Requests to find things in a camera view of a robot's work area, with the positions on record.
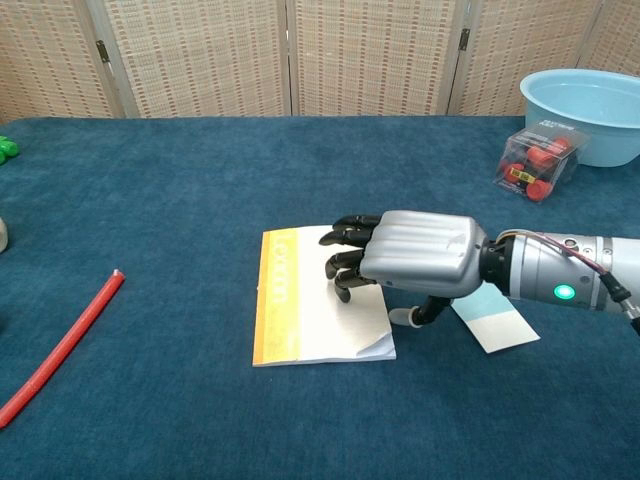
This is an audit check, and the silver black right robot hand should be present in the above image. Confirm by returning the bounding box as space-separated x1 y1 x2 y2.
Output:
318 209 490 329

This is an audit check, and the light blue bookmark with tassel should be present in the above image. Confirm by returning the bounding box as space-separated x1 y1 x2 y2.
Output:
449 287 542 355

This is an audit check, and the white and orange notebook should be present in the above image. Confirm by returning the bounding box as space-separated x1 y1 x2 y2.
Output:
252 224 397 368

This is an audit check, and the clear box with red parts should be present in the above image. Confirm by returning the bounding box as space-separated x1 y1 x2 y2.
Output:
492 118 589 205

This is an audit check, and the light blue plastic basin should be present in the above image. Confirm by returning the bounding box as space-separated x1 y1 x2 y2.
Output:
518 69 640 168

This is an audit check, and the dark blue tablecloth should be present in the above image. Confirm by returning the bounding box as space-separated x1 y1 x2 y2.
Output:
0 115 640 480

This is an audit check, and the woven folding screen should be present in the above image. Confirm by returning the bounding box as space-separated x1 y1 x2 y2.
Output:
0 0 640 126

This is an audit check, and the long red candle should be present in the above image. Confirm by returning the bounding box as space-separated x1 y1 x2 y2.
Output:
0 268 126 429

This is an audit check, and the green toy building block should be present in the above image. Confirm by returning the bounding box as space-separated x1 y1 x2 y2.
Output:
0 135 21 166

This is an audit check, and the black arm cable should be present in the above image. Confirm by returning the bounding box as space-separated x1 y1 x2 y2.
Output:
594 269 640 337

